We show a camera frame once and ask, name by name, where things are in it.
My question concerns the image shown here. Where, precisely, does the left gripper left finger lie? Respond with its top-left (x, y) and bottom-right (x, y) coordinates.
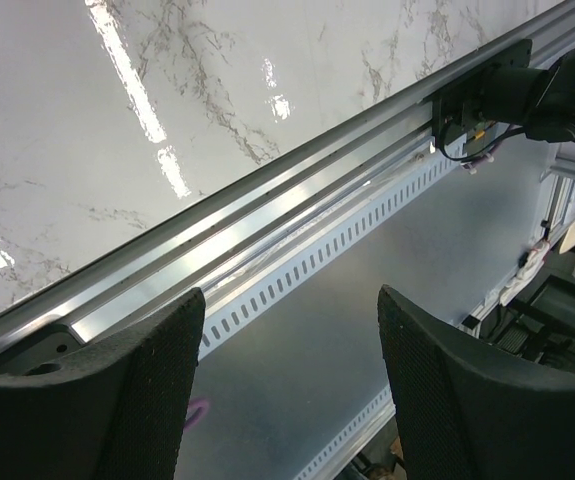
top-left (0, 288), bottom-right (206, 479)

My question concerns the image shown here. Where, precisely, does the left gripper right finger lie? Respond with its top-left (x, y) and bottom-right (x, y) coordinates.
top-left (377, 285), bottom-right (575, 479)

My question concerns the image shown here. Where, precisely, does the aluminium mounting rail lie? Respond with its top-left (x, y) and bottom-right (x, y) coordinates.
top-left (0, 1), bottom-right (575, 367)

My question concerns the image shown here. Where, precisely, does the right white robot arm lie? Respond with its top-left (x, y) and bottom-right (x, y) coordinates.
top-left (432, 39), bottom-right (575, 164)

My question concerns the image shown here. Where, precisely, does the white slotted cable duct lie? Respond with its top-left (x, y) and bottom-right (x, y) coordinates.
top-left (199, 154), bottom-right (456, 359)

